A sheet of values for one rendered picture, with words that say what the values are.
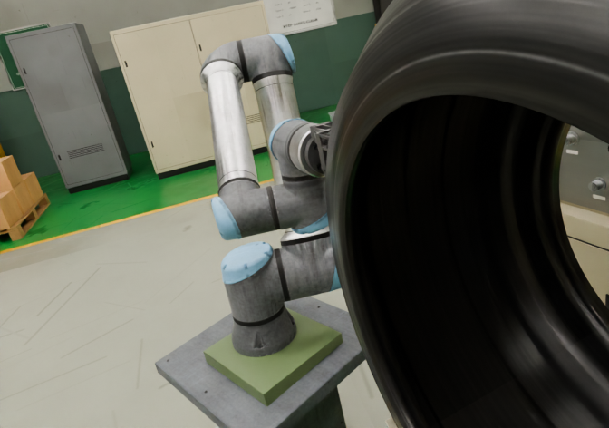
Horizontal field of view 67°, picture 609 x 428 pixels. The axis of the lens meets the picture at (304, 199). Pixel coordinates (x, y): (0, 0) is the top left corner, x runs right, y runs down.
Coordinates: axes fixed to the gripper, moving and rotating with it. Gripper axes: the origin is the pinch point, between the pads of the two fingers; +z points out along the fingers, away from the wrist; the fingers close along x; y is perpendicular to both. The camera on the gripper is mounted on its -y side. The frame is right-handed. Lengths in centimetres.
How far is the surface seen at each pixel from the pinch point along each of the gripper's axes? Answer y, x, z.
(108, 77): 11, -18, -771
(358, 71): 18.5, -12.2, 18.1
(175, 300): -121, -31, -226
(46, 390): -121, -104, -186
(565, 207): -32, 64, -25
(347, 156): 11.1, -12.9, 15.1
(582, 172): -23, 66, -22
